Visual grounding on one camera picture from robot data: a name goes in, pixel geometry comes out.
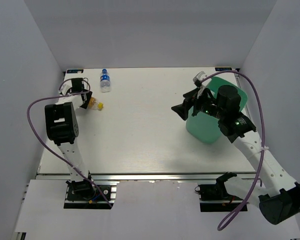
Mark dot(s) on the right blue table sticker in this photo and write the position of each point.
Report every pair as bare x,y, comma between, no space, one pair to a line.
219,69

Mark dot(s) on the blue table sticker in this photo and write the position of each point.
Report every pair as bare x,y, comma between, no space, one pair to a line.
74,71
219,69

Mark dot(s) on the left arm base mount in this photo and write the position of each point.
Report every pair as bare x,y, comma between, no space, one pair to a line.
94,201

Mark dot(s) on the small bottle yellow cap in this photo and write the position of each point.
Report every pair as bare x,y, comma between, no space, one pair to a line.
94,104

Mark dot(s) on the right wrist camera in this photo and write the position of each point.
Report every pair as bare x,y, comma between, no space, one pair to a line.
201,81

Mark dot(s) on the blue cap water bottle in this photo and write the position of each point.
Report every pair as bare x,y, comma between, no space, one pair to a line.
105,81

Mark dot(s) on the green plastic bin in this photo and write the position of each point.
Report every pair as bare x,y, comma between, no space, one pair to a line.
204,127

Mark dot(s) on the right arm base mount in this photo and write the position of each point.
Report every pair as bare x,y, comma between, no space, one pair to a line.
213,198

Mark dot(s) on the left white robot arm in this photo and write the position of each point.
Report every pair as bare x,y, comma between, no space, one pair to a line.
63,129

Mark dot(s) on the left blue table sticker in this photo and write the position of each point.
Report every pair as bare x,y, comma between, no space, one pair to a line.
74,71

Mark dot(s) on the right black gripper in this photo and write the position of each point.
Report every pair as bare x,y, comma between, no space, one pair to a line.
182,109

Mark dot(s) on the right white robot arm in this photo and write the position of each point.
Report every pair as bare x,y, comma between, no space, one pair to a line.
279,198

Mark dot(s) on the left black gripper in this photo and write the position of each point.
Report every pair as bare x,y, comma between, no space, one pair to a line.
88,94

